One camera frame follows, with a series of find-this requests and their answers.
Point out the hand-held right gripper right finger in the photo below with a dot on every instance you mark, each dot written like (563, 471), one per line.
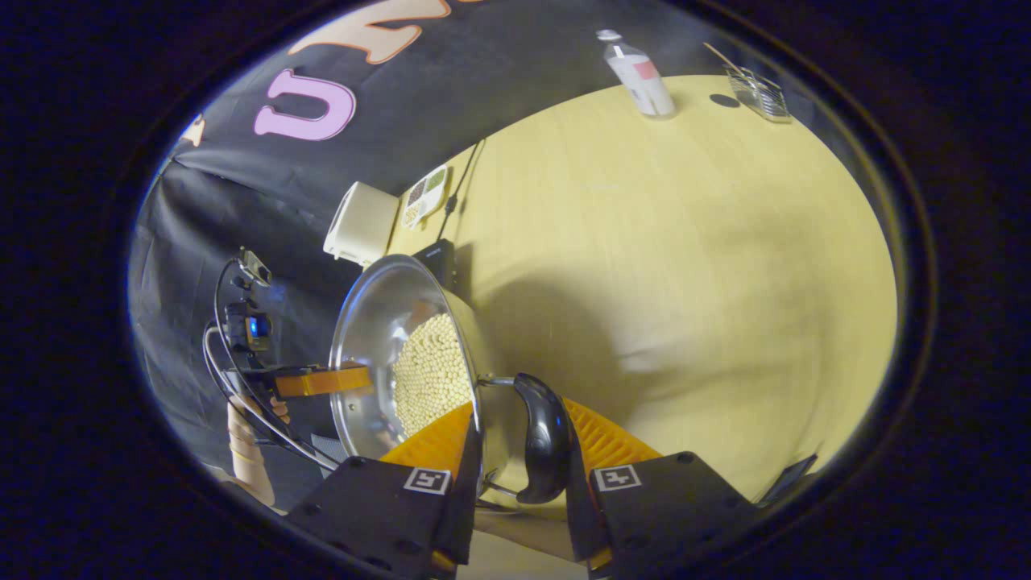
(581, 515)

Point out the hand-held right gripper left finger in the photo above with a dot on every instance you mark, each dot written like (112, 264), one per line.
(465, 499)

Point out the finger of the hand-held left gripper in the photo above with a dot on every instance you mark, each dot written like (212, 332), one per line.
(322, 380)

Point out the stainless steel pot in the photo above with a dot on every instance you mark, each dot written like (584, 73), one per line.
(370, 322)

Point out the pile of yellow soybeans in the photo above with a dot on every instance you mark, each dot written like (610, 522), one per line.
(431, 374)

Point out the black induction cooktop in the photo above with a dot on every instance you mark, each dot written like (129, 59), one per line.
(439, 258)

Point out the white divided bean dish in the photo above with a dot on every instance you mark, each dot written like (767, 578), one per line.
(424, 197)

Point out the black rectangular device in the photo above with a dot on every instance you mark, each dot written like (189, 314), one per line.
(791, 479)

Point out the small black round disc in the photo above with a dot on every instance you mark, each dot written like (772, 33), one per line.
(723, 101)

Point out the small bottle with pink label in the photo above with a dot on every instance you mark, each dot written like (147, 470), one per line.
(644, 80)

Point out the small ribbed glass jar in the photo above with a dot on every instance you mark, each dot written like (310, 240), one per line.
(761, 97)

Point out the thin wooden stick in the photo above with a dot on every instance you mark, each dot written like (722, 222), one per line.
(721, 56)

